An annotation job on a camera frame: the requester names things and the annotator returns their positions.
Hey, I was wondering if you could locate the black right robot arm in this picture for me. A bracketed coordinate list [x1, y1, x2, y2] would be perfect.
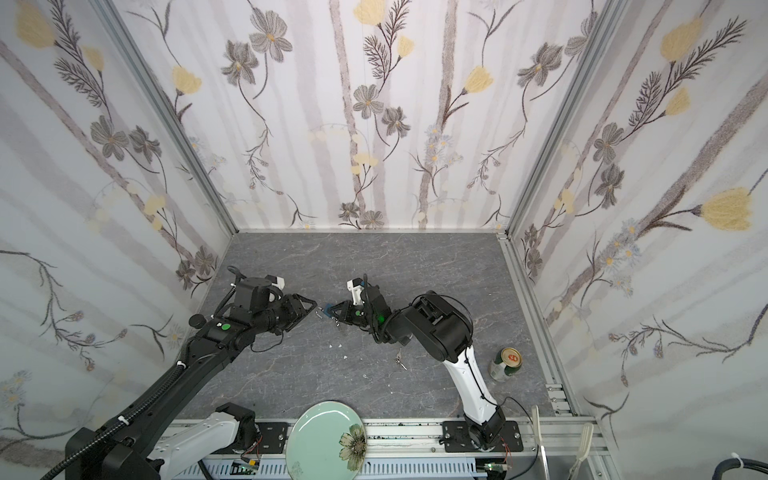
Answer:
[324, 287, 506, 451]

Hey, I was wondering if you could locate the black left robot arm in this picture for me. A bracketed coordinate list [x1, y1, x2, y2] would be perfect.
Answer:
[45, 267, 318, 479]

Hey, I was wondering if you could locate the black cylindrical container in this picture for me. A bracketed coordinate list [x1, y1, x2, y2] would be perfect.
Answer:
[188, 313, 207, 330]

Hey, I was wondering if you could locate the green floral plate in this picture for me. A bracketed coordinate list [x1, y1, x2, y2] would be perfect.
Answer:
[285, 401, 367, 480]

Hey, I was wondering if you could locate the round tin can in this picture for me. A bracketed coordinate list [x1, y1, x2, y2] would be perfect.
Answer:
[489, 347, 523, 382]

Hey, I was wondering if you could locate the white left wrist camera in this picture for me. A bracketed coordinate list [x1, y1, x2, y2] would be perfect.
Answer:
[266, 275, 285, 290]

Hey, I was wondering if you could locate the black corrugated cable hose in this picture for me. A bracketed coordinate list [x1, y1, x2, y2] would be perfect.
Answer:
[38, 365, 187, 480]

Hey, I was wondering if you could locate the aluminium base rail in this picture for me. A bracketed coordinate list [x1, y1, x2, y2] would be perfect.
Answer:
[176, 417, 621, 479]

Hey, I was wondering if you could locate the black cable at corner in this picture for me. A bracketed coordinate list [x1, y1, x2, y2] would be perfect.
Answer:
[710, 457, 768, 480]

